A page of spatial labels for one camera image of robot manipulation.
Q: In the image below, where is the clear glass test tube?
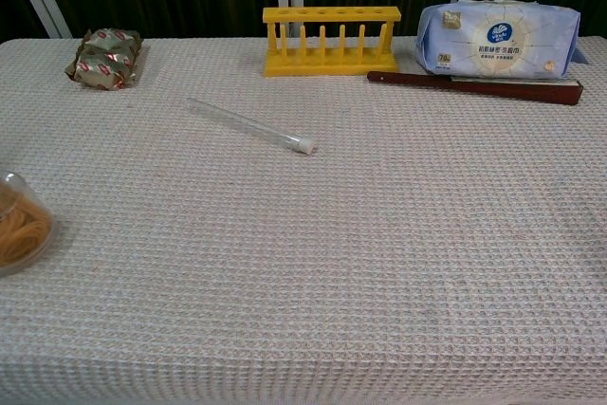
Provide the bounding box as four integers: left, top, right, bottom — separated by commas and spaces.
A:
184, 96, 304, 153

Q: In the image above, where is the yellow plastic test tube rack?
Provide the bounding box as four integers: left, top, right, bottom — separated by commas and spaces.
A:
262, 6, 402, 79

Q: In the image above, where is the pink waffle tablecloth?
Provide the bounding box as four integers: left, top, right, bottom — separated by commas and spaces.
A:
0, 36, 607, 405

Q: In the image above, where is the dark red wooden stick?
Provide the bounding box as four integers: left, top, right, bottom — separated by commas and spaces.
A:
366, 70, 585, 106

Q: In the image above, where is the blue white tissue pack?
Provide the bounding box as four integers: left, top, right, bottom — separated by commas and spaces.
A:
414, 0, 590, 83

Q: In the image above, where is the clear jar of rubber bands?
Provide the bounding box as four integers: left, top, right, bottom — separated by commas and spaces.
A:
0, 171, 62, 277

